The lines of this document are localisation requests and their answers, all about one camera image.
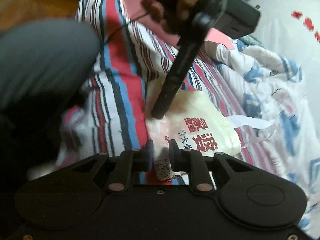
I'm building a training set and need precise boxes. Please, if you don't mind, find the black camera box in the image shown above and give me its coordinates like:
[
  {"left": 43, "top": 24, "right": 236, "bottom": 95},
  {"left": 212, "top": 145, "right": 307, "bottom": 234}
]
[{"left": 213, "top": 0, "right": 260, "bottom": 39}]

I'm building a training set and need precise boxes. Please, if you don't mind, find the cream printed shopping bag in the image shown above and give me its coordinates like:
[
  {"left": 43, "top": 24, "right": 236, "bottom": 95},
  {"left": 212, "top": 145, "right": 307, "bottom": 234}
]
[{"left": 145, "top": 79, "right": 276, "bottom": 181}]

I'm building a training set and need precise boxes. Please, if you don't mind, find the person's left hand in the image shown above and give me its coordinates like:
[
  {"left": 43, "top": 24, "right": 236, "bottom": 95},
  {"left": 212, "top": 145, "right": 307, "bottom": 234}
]
[{"left": 140, "top": 0, "right": 198, "bottom": 34}]

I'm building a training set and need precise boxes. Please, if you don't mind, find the red blue striped bedsheet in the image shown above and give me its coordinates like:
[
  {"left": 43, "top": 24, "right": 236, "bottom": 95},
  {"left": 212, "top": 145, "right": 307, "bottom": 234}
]
[{"left": 56, "top": 0, "right": 276, "bottom": 185}]

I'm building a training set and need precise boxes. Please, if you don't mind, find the person's grey trouser leg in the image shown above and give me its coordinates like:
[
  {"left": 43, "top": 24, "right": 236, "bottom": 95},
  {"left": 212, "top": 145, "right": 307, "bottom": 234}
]
[{"left": 1, "top": 18, "right": 101, "bottom": 109}]

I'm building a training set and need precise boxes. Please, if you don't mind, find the white blue patterned quilt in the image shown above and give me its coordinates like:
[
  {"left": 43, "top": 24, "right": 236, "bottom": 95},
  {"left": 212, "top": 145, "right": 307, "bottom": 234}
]
[{"left": 204, "top": 40, "right": 319, "bottom": 239}]

